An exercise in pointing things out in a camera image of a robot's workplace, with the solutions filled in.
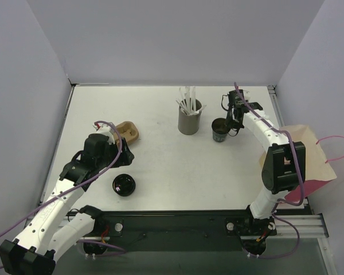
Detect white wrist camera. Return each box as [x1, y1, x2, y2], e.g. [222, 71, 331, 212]
[93, 122, 118, 144]
[242, 90, 251, 102]

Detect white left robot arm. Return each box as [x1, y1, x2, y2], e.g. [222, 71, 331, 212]
[0, 133, 134, 274]

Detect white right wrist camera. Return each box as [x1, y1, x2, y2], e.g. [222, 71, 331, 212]
[242, 90, 251, 102]

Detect grey cylindrical holder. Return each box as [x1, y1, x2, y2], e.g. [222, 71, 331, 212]
[178, 100, 202, 135]

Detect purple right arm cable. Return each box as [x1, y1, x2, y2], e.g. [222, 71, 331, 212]
[233, 82, 307, 258]

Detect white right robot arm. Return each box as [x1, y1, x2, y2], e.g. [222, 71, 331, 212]
[225, 89, 306, 234]

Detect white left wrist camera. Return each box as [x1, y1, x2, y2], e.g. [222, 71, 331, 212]
[93, 122, 118, 144]

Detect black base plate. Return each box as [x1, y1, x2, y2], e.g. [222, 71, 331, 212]
[88, 210, 276, 254]

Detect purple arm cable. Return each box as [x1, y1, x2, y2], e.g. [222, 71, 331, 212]
[0, 119, 127, 270]
[233, 82, 307, 258]

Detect brown cardboard cup carrier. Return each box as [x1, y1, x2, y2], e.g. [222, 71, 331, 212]
[116, 121, 139, 145]

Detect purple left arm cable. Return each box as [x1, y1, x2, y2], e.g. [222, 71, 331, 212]
[0, 119, 127, 270]

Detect dark coffee cup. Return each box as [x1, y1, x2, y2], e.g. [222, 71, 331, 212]
[212, 118, 230, 143]

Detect aluminium frame rail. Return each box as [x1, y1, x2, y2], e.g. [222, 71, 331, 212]
[267, 85, 329, 239]

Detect black cup lid stack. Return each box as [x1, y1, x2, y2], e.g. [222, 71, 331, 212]
[112, 174, 136, 197]

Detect beige pink paper bag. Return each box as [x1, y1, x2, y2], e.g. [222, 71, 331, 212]
[252, 123, 337, 211]

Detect white stirrer sticks bundle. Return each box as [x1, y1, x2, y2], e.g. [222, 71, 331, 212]
[176, 86, 206, 116]

